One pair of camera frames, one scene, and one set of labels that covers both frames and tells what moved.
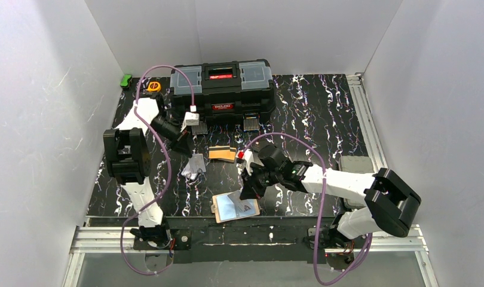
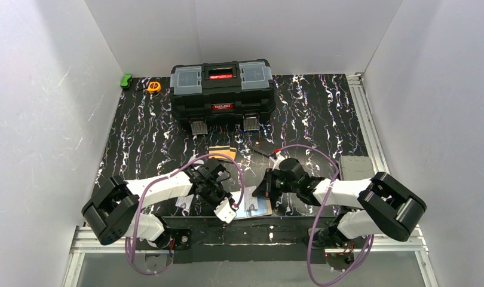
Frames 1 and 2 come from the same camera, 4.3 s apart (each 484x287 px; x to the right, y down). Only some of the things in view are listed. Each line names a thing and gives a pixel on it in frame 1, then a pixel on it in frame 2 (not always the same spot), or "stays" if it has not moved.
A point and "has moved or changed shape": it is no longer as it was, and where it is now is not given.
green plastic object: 126,78 stays
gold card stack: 223,153 stays
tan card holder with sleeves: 227,210 has moved or changed shape
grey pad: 358,164 stays
